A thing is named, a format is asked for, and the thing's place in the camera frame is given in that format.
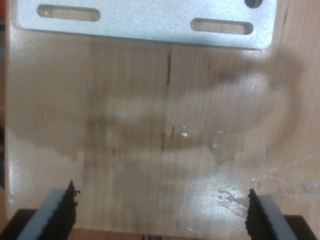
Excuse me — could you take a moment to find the silver slotted metal plate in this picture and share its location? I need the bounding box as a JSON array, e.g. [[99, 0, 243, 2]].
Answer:
[[15, 0, 278, 50]]

